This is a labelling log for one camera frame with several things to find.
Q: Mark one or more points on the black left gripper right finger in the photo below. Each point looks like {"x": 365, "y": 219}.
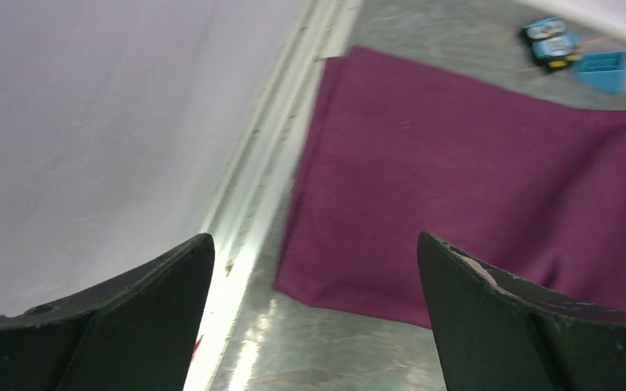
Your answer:
{"x": 496, "y": 331}

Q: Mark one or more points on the aluminium corner frame rail left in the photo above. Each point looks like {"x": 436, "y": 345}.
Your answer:
{"x": 259, "y": 173}

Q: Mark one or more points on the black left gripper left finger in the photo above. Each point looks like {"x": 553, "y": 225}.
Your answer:
{"x": 135, "y": 331}

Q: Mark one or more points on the black blue toy car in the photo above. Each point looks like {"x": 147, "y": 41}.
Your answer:
{"x": 551, "y": 44}

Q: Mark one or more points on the purple cloth wrap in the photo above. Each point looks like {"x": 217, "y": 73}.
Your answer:
{"x": 396, "y": 147}

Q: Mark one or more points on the blue toy block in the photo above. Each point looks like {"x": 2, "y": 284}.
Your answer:
{"x": 603, "y": 71}

